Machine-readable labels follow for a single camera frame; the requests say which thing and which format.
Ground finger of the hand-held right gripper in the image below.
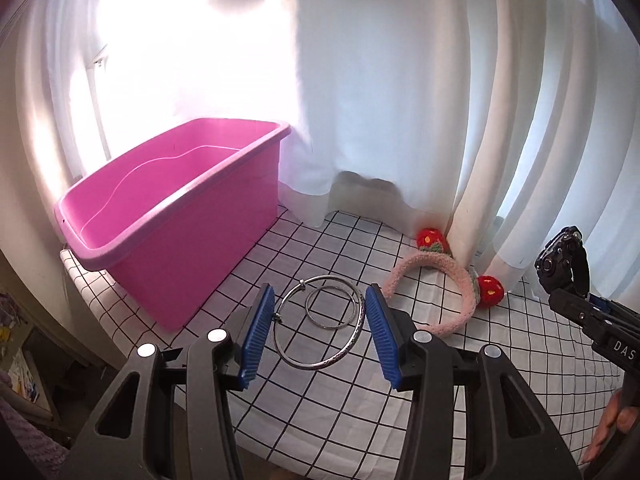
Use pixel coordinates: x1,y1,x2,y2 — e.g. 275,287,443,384
547,290,608,345
587,294,640,328

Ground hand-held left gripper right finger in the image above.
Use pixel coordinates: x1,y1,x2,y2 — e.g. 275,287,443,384
364,282,583,480

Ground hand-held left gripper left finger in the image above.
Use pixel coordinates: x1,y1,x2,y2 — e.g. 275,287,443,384
67,282,277,480

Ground small silver bangle with clasp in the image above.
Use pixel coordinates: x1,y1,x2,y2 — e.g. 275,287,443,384
271,275,373,372

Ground black studded choker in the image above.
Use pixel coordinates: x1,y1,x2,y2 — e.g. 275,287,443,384
534,226,592,297

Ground pink plastic bin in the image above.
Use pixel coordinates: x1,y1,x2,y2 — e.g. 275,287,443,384
54,117,292,333

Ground person's right hand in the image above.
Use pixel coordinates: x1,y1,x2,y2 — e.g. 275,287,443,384
580,387,632,466

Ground large silver bangle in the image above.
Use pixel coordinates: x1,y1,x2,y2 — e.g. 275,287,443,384
304,285,362,331

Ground white black checkered tablecloth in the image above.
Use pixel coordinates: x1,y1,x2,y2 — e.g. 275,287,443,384
60,205,640,480

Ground pink strawberry headband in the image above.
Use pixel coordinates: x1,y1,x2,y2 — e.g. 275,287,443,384
382,227,505,338

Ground cream curtain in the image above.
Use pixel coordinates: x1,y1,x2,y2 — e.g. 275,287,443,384
447,0,640,313

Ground cluttered wooden shelf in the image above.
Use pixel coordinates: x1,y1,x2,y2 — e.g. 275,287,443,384
0,285,96,441

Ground purple knitted cloth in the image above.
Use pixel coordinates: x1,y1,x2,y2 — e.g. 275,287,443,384
0,370,71,480

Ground white sheer curtain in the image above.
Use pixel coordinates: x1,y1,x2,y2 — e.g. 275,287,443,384
0,0,463,233

